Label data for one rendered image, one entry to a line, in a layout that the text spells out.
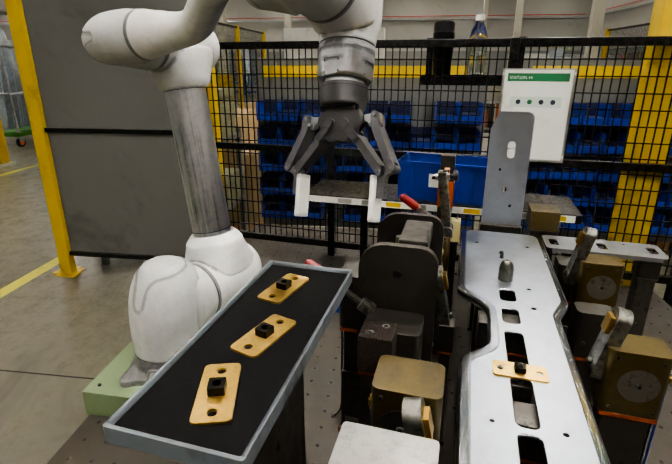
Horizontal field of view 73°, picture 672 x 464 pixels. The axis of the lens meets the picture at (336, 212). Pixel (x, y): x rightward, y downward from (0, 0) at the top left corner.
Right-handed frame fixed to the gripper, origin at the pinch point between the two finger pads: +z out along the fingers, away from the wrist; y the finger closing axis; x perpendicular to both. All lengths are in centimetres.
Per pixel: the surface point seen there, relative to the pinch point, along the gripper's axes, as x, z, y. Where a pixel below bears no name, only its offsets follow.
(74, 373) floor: 64, 90, -187
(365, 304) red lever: 5.2, 14.8, 3.7
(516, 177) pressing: 80, -14, 12
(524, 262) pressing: 59, 10, 19
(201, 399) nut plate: -30.2, 18.7, 5.0
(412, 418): -13.5, 22.0, 20.1
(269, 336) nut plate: -19.1, 15.1, 3.9
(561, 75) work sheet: 101, -49, 20
